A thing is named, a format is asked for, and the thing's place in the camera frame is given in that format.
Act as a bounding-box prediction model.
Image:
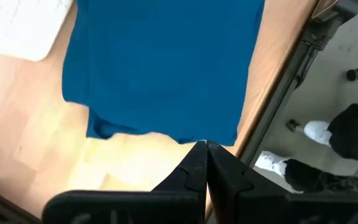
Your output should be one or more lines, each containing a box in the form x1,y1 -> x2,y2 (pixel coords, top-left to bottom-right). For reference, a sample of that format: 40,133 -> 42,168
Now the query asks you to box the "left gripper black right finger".
206,141 -> 358,224

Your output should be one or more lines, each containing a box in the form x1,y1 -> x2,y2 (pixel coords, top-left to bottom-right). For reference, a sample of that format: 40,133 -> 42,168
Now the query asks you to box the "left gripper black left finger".
42,141 -> 208,224

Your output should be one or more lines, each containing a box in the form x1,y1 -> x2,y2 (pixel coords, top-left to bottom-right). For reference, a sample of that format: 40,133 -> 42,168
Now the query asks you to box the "blue cloth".
61,0 -> 266,146

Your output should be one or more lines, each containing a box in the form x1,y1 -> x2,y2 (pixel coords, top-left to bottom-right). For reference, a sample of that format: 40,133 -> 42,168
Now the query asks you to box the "white perforated plastic basket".
0,0 -> 74,62

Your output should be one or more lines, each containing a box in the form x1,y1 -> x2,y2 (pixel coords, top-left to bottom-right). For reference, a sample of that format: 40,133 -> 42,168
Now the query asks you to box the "black chair caster wheel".
285,119 -> 303,133
346,67 -> 358,82

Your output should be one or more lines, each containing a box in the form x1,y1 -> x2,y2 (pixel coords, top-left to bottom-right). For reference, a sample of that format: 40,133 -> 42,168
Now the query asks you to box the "person with white shoes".
255,102 -> 358,194

